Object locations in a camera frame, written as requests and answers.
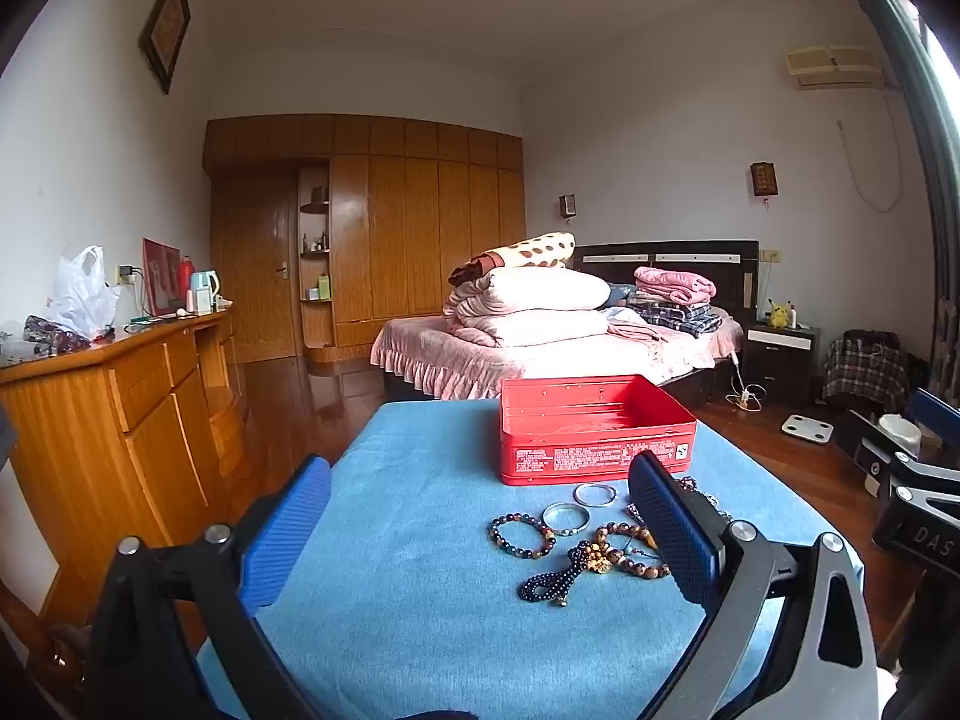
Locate silver wrist watch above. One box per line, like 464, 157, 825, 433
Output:
675, 476, 734, 520

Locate framed wall picture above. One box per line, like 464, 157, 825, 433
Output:
139, 0, 192, 95

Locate folded pink quilts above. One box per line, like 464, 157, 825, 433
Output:
444, 266, 612, 348

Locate polka dot blanket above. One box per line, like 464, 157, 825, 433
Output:
450, 231, 577, 287

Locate patterned curtain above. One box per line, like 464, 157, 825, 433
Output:
926, 270, 960, 391

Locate beige air conditioner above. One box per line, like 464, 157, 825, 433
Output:
785, 45, 884, 91

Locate red framed picture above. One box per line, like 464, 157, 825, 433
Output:
142, 238, 182, 317

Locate folded pink clothes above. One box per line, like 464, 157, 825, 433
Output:
634, 266, 717, 306

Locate blue table cloth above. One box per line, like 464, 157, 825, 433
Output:
196, 399, 863, 720

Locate white plastic bag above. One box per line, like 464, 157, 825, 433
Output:
54, 245, 122, 338

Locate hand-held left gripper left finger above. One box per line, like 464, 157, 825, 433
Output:
82, 454, 335, 720

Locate wide silver bangle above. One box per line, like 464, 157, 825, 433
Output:
541, 504, 592, 537

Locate bed with pink cover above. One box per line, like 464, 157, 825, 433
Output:
370, 307, 743, 402

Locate wooden dresser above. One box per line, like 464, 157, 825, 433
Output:
0, 307, 252, 627

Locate plaid bag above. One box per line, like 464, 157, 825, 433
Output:
823, 330, 910, 413

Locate dark bed headboard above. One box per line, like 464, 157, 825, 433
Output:
571, 240, 760, 327

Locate dark blue bead necklace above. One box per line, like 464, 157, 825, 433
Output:
519, 544, 593, 607

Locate dark floral pouch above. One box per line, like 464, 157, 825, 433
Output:
22, 315, 92, 353

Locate white bin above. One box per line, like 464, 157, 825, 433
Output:
877, 414, 923, 458

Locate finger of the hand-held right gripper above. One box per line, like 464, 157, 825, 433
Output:
904, 388, 960, 440
835, 411, 960, 511

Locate folded plaid clothes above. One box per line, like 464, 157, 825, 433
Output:
626, 298, 725, 338

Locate light blue kettle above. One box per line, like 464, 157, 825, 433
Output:
190, 270, 222, 314

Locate red tin box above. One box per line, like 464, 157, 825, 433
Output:
499, 373, 698, 486

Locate wooden door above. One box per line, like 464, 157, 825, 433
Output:
214, 169, 301, 361

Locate multicolour bead bracelet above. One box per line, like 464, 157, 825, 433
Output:
489, 512, 560, 560

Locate brown wooden bead bracelet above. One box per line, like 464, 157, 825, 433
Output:
586, 519, 672, 580

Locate wooden wardrobe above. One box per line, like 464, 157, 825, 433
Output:
202, 114, 526, 361

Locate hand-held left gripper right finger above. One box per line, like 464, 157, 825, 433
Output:
628, 451, 880, 720

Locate dark nightstand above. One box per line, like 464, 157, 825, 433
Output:
742, 321, 822, 402

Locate white air conditioner cord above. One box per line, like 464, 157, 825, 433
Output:
836, 86, 905, 212

